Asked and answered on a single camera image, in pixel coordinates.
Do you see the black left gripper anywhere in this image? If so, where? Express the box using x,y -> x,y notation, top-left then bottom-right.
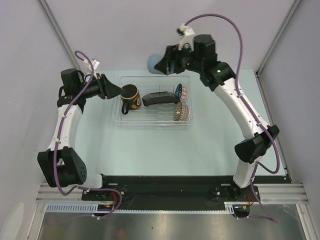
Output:
78,73 -> 125,100

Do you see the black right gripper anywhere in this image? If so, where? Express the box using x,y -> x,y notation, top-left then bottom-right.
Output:
155,42 -> 203,76

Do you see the light blue cup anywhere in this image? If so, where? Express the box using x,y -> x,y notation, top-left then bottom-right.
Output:
146,54 -> 175,75

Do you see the black skull mug red inside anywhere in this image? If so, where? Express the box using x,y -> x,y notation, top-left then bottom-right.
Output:
120,84 -> 142,115

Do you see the black yellow square plate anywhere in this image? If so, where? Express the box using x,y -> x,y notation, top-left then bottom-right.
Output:
142,91 -> 180,107

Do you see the brown lattice pattern bowl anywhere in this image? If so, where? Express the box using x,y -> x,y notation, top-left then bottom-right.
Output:
174,102 -> 190,122

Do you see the blue triangle pattern bowl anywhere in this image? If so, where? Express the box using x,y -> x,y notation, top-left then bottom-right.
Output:
174,83 -> 189,102

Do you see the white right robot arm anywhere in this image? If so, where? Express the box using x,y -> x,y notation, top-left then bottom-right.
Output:
147,34 -> 280,201

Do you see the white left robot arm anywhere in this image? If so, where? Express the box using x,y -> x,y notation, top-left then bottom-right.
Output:
37,68 -> 125,200

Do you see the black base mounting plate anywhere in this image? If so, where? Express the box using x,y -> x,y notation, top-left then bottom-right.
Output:
49,174 -> 293,204

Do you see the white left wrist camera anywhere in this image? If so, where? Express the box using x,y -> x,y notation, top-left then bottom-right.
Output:
86,59 -> 100,76

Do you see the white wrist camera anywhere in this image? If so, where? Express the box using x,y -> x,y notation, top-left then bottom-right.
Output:
177,23 -> 195,51
86,59 -> 100,76

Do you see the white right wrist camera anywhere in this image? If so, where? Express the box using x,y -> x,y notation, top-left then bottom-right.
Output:
177,23 -> 195,51

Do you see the white wire dish rack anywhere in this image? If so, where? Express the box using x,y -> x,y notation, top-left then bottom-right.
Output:
112,75 -> 193,129

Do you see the aluminium frame rail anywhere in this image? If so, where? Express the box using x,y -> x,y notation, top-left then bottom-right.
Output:
36,0 -> 82,70

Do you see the white slotted cable duct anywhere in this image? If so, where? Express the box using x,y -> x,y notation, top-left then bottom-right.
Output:
46,203 -> 115,214

